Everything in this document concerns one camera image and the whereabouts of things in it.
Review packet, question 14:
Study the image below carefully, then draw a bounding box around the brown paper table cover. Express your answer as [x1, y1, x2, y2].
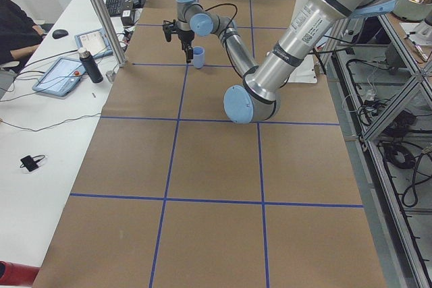
[34, 0, 386, 287]

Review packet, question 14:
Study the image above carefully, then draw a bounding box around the small black device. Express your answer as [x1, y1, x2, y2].
[20, 154, 45, 172]

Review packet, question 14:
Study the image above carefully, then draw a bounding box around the person in black shirt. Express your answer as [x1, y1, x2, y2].
[1, 0, 45, 73]

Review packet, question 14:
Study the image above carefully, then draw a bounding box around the black water bottle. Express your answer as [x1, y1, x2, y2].
[78, 47, 103, 83]

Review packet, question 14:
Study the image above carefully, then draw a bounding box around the steel bowl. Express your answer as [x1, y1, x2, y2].
[392, 0, 431, 22]

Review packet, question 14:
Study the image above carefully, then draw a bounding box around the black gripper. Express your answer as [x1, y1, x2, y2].
[178, 30, 194, 63]

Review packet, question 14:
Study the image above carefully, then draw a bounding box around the black cable on desk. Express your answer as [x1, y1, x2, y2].
[0, 112, 102, 132]

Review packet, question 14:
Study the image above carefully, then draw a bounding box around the black power adapter box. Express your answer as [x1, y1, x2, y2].
[121, 9, 136, 26]

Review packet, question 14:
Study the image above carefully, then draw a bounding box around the blue teach pendant tablet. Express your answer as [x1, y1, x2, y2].
[32, 57, 85, 98]

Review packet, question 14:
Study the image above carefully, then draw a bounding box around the blue framed tablet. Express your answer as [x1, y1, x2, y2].
[74, 28, 113, 59]

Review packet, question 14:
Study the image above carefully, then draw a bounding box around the aluminium frame post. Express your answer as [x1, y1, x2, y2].
[90, 0, 126, 67]

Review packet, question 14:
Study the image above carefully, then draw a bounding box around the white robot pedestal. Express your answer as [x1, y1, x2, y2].
[280, 0, 317, 88]

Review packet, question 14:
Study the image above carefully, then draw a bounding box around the black keyboard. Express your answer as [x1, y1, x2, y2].
[105, 0, 124, 17]

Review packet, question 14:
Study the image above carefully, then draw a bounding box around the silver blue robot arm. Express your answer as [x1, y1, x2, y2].
[163, 0, 396, 123]

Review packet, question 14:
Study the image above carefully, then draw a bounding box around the red object at corner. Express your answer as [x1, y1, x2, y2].
[1, 261, 40, 287]

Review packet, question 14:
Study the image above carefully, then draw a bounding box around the aluminium frame rack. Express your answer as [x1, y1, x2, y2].
[324, 13, 431, 287]

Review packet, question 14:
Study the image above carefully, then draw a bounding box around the black computer mouse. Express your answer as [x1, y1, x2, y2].
[52, 29, 69, 39]

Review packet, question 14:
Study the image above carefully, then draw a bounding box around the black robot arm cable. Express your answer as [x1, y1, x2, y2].
[204, 3, 244, 76]

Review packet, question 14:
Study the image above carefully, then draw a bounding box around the blue plastic cup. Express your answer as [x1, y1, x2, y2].
[192, 47, 205, 69]

